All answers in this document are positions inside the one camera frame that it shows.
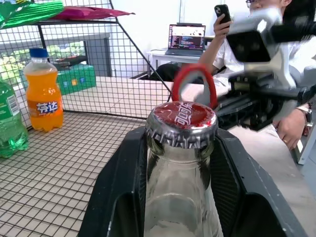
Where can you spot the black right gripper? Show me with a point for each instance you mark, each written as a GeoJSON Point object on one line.
{"type": "Point", "coordinates": [266, 103]}

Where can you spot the open laptop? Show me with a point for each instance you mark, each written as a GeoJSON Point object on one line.
{"type": "Point", "coordinates": [186, 37]}

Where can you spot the person's right hand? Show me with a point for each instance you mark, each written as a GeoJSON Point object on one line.
{"type": "Point", "coordinates": [221, 26]}

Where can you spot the orange soda plastic bottle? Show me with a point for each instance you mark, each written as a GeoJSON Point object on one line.
{"type": "Point", "coordinates": [44, 98]}

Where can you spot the green soda plastic bottle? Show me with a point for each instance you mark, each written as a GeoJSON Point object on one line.
{"type": "Point", "coordinates": [10, 123]}

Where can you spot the silver wristwatch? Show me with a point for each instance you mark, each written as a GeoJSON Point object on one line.
{"type": "Point", "coordinates": [305, 109]}

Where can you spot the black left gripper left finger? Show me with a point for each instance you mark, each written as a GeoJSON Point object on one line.
{"type": "Point", "coordinates": [124, 177]}

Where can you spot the person's left hand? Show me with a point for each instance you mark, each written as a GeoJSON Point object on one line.
{"type": "Point", "coordinates": [293, 128]}

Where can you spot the magenta snack bag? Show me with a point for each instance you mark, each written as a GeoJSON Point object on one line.
{"type": "Point", "coordinates": [93, 11]}

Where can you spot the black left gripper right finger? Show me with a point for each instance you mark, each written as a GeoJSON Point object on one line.
{"type": "Point", "coordinates": [247, 187]}

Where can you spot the person in white shirt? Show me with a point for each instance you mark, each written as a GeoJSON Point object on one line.
{"type": "Point", "coordinates": [229, 61]}

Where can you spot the green snack bag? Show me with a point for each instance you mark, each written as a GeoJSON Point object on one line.
{"type": "Point", "coordinates": [29, 12]}

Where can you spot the black smartphone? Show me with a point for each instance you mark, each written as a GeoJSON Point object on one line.
{"type": "Point", "coordinates": [222, 13]}

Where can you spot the red metal bottle cap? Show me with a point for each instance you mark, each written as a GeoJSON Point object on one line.
{"type": "Point", "coordinates": [184, 118]}

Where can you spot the green cardboard box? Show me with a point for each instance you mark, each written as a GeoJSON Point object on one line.
{"type": "Point", "coordinates": [79, 80]}

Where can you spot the clear glass bottle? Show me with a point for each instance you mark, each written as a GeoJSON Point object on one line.
{"type": "Point", "coordinates": [177, 192]}

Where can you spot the white desk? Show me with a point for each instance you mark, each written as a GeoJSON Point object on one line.
{"type": "Point", "coordinates": [172, 59]}

